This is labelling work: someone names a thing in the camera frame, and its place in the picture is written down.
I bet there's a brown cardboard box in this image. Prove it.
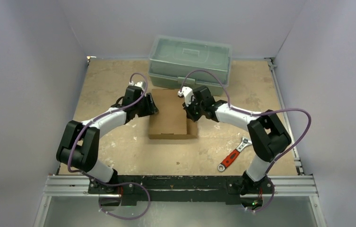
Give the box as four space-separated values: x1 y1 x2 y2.
148 89 198 140

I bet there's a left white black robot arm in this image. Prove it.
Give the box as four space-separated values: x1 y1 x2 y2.
56 84 158 193

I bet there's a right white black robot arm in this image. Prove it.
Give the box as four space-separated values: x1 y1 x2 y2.
177 86 292 192

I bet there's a translucent green plastic toolbox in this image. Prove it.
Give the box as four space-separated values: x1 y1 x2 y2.
148 35 232 96

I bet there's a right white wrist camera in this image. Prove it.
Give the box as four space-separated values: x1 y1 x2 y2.
177 87 194 106

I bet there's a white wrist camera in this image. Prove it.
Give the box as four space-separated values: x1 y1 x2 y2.
177 87 194 106
129 81 147 90

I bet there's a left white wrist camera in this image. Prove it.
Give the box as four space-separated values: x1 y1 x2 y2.
129 81 147 90

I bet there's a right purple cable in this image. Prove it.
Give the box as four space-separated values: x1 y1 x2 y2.
180 70 313 214

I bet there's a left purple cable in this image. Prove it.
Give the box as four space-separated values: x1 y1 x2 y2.
67 72 149 189

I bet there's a red handled adjustable wrench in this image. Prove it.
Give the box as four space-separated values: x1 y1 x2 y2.
217 137 252 172

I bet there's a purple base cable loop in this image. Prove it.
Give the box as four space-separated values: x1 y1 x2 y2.
97 182 151 220

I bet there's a black metal base rail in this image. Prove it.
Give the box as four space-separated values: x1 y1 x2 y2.
43 175 319 207

